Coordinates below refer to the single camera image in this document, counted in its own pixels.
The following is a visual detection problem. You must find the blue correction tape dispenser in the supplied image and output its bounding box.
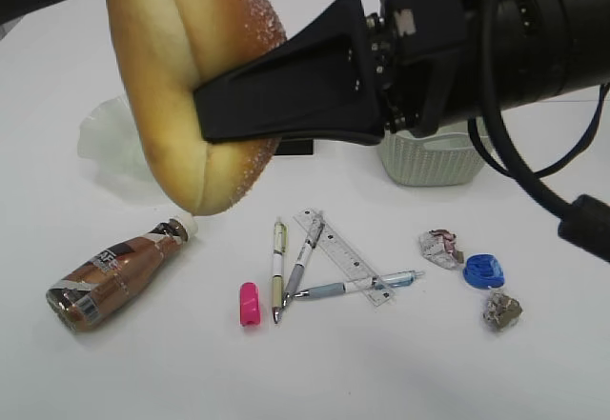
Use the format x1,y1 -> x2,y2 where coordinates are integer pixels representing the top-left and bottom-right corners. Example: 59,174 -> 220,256
462,253 -> 505,290

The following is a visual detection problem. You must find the brown coffee drink bottle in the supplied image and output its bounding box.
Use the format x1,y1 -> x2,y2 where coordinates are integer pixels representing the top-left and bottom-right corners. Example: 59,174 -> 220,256
46,213 -> 198,332

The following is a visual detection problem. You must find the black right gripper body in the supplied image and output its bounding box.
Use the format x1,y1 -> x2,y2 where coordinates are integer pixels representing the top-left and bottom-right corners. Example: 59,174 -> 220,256
370,0 -> 474,137

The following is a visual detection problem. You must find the clear plastic ruler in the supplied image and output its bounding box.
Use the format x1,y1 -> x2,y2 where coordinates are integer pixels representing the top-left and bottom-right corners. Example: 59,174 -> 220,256
294,209 -> 395,307

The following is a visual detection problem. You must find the blue grey retractable pen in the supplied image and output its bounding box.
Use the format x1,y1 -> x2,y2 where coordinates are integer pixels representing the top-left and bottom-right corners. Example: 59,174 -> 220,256
294,270 -> 425,300

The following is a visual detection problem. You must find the black square pen holder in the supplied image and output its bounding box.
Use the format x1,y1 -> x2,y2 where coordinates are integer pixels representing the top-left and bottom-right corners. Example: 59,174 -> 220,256
274,139 -> 315,156

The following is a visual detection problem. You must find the brown paper ball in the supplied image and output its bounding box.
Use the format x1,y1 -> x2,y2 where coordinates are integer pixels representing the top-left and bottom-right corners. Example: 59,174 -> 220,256
482,290 -> 523,331

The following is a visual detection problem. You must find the white and beige pen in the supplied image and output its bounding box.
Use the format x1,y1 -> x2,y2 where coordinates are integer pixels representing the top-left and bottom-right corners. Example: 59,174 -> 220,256
272,218 -> 287,325

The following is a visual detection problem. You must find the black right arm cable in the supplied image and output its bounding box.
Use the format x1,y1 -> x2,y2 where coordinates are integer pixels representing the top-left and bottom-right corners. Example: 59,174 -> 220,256
466,0 -> 610,264

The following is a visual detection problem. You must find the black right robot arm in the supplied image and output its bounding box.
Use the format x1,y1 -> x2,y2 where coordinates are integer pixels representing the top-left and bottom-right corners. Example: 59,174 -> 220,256
193,0 -> 609,145

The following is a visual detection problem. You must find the pale green wavy glass plate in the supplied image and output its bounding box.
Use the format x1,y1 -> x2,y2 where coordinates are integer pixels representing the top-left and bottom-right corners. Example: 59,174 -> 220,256
76,94 -> 159,194

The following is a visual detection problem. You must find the white pink paper ball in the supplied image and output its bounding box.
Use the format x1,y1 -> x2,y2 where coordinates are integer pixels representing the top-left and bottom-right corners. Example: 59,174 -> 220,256
417,230 -> 465,270

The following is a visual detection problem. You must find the pink highlighter cap eraser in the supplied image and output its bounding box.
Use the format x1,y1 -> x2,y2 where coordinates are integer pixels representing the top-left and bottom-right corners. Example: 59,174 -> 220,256
239,282 -> 261,327

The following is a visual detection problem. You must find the grey-green woven plastic basket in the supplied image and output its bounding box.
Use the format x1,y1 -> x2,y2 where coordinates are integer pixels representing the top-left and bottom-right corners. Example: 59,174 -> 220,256
377,122 -> 486,187

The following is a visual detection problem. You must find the golden sugared bread roll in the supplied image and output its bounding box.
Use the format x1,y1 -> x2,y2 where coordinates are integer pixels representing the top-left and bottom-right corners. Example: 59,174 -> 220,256
106,0 -> 286,216

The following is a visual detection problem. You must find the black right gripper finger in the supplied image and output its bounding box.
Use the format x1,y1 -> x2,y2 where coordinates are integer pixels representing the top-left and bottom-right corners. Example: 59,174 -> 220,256
193,0 -> 384,145

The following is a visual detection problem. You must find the grey grip patterned pen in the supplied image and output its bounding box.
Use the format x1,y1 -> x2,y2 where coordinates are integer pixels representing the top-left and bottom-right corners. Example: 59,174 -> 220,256
282,210 -> 325,309

